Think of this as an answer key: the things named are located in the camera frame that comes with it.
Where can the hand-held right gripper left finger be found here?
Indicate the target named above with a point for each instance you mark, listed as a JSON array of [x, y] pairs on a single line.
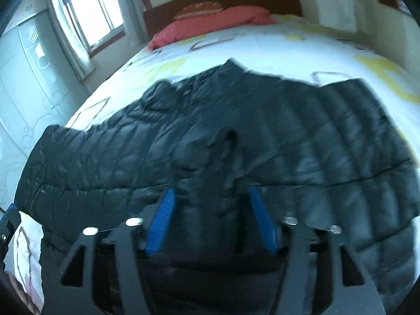
[[162, 216]]

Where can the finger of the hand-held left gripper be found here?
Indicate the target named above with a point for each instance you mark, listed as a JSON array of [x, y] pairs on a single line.
[[8, 226]]

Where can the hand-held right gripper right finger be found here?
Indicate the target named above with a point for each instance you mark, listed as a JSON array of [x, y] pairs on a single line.
[[262, 216]]

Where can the black puffer jacket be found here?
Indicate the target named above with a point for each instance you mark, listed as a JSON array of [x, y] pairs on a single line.
[[229, 151]]

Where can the pale patterned wardrobe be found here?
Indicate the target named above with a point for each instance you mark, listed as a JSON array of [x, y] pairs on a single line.
[[29, 72]]

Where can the white printed bed sheet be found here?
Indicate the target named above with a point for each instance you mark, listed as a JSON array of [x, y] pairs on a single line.
[[279, 46]]

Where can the red pillow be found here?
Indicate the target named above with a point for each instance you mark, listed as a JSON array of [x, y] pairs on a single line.
[[210, 23]]

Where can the window with brown frame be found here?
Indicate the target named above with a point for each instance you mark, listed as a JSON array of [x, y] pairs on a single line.
[[95, 10]]

